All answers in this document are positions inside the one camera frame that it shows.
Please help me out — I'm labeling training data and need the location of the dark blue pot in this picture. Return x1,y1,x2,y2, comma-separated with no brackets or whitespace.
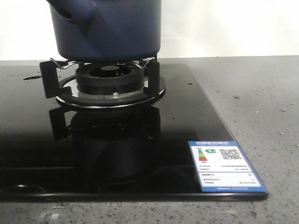
48,0,162,62

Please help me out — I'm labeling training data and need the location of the right burner with pot support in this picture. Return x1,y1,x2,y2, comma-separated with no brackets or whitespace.
39,57,166,109

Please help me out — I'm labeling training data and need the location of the blue energy label sticker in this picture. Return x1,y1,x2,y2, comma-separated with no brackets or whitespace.
189,141,267,193

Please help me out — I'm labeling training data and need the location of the black glass gas stove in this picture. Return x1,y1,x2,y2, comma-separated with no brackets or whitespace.
0,64,268,202

